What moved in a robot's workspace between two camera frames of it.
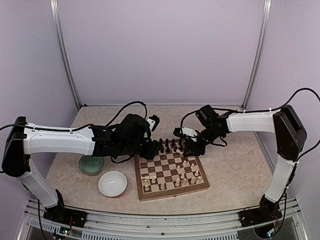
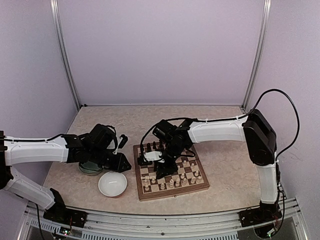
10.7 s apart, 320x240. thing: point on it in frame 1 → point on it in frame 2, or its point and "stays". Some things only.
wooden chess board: (170, 173) stays
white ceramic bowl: (112, 184) stays
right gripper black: (190, 145) → (168, 169)
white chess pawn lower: (177, 183) stays
